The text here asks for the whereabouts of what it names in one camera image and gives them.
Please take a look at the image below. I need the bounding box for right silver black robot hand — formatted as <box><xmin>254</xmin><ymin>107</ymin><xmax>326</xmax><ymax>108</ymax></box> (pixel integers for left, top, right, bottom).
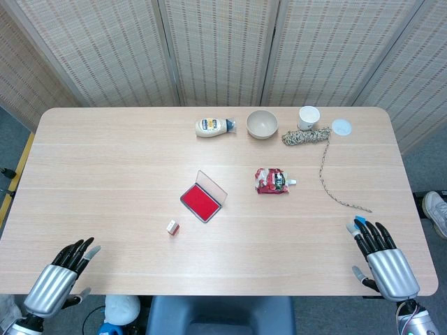
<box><xmin>345</xmin><ymin>219</ymin><xmax>421</xmax><ymax>302</ymax></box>

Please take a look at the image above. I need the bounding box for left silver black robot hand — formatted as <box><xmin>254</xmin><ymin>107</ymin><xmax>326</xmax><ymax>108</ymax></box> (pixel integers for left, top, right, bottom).
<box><xmin>22</xmin><ymin>237</ymin><xmax>102</xmax><ymax>319</ymax></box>

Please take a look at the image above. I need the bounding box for white rounded robot shoulder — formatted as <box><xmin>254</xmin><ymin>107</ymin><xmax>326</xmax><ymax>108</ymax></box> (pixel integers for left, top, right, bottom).
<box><xmin>104</xmin><ymin>295</ymin><xmax>142</xmax><ymax>327</ymax></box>

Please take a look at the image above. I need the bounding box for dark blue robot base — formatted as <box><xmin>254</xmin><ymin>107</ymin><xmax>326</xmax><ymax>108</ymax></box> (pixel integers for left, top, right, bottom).
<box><xmin>145</xmin><ymin>295</ymin><xmax>297</xmax><ymax>335</ymax></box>

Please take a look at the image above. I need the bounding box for white sneaker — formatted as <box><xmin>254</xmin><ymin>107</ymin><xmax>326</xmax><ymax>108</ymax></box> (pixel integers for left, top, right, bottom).
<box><xmin>420</xmin><ymin>191</ymin><xmax>447</xmax><ymax>240</ymax></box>

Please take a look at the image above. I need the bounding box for blue plastic part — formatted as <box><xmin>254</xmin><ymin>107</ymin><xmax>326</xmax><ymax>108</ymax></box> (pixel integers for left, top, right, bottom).
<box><xmin>98</xmin><ymin>322</ymin><xmax>124</xmax><ymax>335</ymax></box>

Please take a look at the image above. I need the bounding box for yellow floor tape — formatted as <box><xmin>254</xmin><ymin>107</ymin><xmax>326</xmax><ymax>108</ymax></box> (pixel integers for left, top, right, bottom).
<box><xmin>0</xmin><ymin>131</ymin><xmax>36</xmax><ymax>226</ymax></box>

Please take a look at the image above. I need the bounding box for black caster stand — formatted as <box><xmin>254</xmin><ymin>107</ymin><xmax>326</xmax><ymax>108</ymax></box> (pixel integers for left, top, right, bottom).
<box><xmin>0</xmin><ymin>167</ymin><xmax>17</xmax><ymax>198</ymax></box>

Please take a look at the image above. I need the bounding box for red sauce pouch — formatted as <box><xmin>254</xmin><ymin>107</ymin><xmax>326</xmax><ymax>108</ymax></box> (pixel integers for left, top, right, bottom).
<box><xmin>254</xmin><ymin>167</ymin><xmax>298</xmax><ymax>195</ymax></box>

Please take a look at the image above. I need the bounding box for white round lid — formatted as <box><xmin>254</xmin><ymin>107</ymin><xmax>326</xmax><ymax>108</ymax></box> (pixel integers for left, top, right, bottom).
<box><xmin>330</xmin><ymin>118</ymin><xmax>353</xmax><ymax>137</ymax></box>

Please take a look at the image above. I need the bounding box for red ink pad case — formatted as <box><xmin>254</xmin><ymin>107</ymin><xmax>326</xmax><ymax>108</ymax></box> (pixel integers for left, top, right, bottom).
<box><xmin>179</xmin><ymin>170</ymin><xmax>228</xmax><ymax>224</ymax></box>

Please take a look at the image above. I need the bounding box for white paper cup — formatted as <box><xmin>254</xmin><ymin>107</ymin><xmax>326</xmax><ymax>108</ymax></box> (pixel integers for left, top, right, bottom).
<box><xmin>298</xmin><ymin>105</ymin><xmax>321</xmax><ymax>132</ymax></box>

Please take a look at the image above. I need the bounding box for beige bowl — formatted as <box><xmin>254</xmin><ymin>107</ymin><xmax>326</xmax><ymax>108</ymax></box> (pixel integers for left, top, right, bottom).
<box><xmin>245</xmin><ymin>110</ymin><xmax>279</xmax><ymax>141</ymax></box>

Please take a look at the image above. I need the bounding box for mayonnaise squeeze bottle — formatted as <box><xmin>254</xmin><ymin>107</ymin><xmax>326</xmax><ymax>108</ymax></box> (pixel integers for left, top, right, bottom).
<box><xmin>194</xmin><ymin>117</ymin><xmax>237</xmax><ymax>139</ymax></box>

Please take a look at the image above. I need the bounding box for woven folding screen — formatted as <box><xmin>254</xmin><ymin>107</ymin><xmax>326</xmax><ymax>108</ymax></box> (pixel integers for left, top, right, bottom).
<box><xmin>0</xmin><ymin>0</ymin><xmax>447</xmax><ymax>156</ymax></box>

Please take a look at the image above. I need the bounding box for black cable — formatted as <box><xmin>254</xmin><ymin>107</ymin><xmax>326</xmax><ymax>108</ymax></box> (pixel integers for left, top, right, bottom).
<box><xmin>81</xmin><ymin>302</ymin><xmax>106</xmax><ymax>335</ymax></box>

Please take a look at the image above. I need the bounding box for braided beige rope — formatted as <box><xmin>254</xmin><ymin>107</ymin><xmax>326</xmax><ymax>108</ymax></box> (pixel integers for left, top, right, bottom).
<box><xmin>281</xmin><ymin>126</ymin><xmax>374</xmax><ymax>214</ymax></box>

